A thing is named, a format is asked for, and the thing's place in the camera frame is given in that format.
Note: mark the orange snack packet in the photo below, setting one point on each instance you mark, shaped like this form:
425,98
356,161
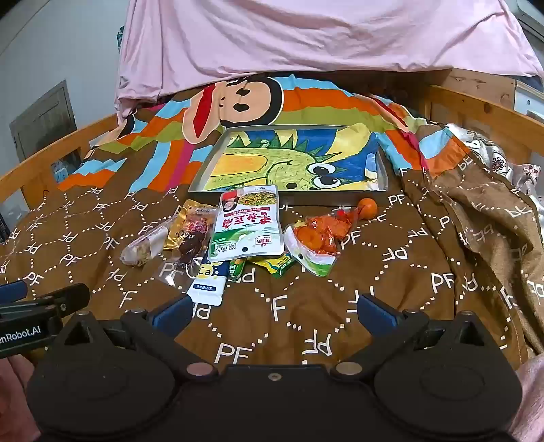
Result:
316,240

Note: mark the grey cabinet door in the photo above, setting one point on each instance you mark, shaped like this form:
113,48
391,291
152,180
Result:
42,114

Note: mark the clear nut bar packet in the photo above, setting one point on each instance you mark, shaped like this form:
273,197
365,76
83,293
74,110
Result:
142,250

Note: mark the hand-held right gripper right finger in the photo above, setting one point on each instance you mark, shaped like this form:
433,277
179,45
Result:
376,313

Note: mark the metal tray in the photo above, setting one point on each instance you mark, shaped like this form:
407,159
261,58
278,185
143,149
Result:
318,198

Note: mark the pink bed sheet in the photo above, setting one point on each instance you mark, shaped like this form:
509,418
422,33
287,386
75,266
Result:
297,34

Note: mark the silver patterned cloth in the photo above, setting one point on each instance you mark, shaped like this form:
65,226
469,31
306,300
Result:
488,153

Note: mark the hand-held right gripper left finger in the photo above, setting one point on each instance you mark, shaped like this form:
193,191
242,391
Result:
172,318

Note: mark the blue white powder sachet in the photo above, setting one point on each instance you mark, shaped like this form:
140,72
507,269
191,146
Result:
206,285

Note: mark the clear dark meat packet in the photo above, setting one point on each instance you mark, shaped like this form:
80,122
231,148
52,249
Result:
191,251

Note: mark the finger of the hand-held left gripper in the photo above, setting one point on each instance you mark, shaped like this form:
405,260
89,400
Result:
12,292
70,297

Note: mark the green white snack packet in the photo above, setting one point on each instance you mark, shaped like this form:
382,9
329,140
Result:
246,225

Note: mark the green stick packet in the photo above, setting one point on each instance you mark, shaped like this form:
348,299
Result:
236,270

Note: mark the white appliance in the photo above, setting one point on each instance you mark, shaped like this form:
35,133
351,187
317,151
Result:
529,97

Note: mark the wooden bed frame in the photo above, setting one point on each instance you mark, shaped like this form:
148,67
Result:
51,155

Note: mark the dinosaur drawing paper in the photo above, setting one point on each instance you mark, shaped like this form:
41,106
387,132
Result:
276,161

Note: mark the small mandarin orange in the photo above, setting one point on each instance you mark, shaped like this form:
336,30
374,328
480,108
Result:
367,209

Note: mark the gold snack packet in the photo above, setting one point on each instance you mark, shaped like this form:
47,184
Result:
180,231

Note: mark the yellow snack packet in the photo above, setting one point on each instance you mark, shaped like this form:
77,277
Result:
276,265

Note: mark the person's left hand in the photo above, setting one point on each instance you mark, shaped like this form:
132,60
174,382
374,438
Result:
15,395

